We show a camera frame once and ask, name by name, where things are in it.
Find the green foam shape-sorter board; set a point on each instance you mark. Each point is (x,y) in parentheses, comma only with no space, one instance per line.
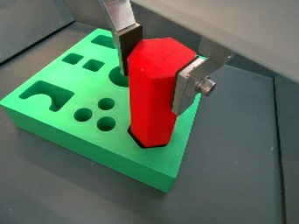
(73,104)

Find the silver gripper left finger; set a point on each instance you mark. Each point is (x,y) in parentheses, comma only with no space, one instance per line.
(126,31)

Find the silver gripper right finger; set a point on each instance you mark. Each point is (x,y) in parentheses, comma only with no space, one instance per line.
(193,76)

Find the red hexagonal prism block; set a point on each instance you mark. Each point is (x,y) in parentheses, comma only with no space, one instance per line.
(153,62)

